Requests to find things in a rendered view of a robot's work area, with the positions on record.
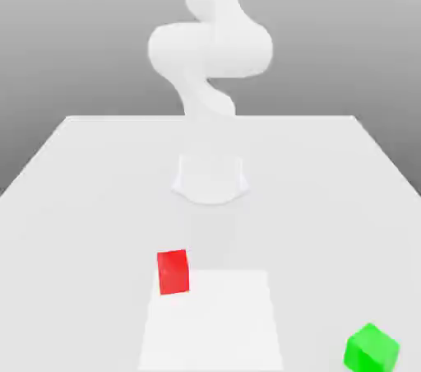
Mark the small red cube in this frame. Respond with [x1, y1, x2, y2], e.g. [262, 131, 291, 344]
[156, 249, 191, 296]

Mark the small green cube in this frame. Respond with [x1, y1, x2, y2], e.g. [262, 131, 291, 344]
[343, 322, 401, 372]

